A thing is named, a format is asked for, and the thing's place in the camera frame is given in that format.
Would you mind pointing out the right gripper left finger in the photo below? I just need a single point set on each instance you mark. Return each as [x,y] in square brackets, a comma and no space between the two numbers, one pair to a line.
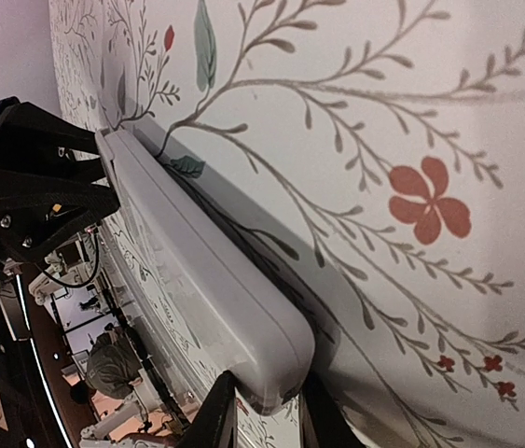
[215,425]

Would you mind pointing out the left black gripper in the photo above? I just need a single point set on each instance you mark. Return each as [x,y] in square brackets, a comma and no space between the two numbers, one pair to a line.
[38,212]

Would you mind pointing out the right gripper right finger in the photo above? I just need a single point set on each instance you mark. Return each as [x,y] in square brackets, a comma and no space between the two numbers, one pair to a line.
[321,423]

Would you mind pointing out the white remote control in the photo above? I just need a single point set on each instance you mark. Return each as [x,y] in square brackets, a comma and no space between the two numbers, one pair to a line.
[243,323]

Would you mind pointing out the person in grey shirt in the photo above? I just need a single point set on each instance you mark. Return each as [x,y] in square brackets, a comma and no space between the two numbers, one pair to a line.
[113,368]

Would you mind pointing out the floral patterned table mat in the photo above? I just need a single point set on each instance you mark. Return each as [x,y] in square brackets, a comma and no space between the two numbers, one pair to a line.
[368,157]

